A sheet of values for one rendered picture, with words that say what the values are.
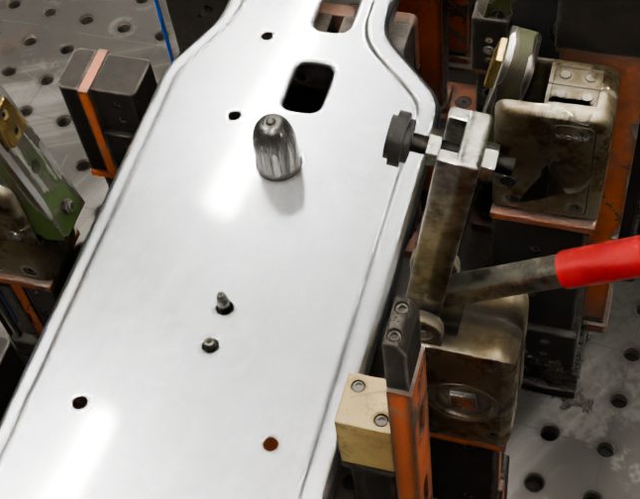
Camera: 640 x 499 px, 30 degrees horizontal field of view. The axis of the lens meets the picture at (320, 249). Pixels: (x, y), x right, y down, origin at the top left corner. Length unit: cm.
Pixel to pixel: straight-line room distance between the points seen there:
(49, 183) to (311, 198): 19
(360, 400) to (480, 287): 9
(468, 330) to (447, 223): 11
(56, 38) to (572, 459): 77
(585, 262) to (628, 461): 45
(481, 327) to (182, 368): 20
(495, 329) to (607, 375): 40
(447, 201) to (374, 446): 16
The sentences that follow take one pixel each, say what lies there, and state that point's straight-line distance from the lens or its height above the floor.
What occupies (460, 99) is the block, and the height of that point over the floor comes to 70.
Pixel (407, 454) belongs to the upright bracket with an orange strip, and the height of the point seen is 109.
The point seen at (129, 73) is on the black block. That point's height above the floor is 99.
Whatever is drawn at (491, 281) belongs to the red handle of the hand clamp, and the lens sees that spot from 69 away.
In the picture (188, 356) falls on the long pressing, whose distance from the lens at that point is 79.
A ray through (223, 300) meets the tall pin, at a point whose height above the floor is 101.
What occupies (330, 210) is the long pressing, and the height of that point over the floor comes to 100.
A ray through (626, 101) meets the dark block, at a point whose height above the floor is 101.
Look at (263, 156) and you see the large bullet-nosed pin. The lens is 85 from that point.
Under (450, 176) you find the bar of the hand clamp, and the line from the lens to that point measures 59.
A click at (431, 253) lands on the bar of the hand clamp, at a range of 65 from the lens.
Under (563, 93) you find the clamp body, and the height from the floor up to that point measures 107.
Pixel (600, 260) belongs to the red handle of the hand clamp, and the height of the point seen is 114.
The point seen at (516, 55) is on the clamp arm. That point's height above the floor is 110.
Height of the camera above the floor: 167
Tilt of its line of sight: 55 degrees down
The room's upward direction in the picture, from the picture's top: 10 degrees counter-clockwise
